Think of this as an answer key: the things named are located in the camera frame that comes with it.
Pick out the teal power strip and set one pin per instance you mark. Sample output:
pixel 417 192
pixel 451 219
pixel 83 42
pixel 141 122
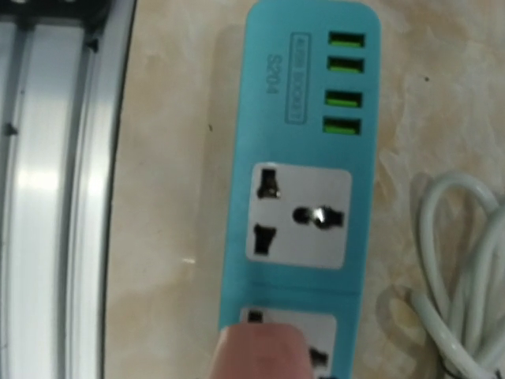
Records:
pixel 301 197

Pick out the pink charger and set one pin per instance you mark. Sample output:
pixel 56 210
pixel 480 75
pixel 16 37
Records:
pixel 268 351

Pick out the front aluminium rail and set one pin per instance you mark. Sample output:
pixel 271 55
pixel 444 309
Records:
pixel 63 69

